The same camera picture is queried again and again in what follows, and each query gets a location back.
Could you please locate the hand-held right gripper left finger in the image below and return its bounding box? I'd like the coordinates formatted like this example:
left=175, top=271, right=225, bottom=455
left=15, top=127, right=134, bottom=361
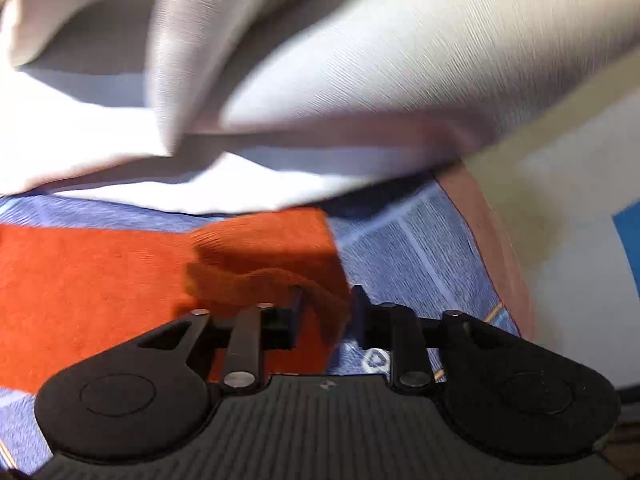
left=137, top=285, right=306, bottom=392

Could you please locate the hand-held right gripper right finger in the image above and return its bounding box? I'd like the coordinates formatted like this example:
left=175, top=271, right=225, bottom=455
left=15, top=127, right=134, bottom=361
left=350, top=285, right=502, bottom=394

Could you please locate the orange knit garment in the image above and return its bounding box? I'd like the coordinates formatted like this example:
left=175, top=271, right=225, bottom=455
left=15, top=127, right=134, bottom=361
left=0, top=207, right=352, bottom=397

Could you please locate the white garment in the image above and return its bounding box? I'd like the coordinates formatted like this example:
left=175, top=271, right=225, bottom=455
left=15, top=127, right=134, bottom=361
left=0, top=0, right=640, bottom=217

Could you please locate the blue patterned bedsheet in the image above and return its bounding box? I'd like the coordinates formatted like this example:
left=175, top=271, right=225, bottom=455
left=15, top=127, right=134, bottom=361
left=0, top=170, right=522, bottom=476

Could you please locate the brown bed edge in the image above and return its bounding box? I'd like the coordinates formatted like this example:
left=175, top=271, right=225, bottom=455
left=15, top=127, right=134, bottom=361
left=434, top=159, right=539, bottom=342

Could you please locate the blue panel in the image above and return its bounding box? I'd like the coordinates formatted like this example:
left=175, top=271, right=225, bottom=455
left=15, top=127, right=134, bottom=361
left=612, top=204, right=640, bottom=307

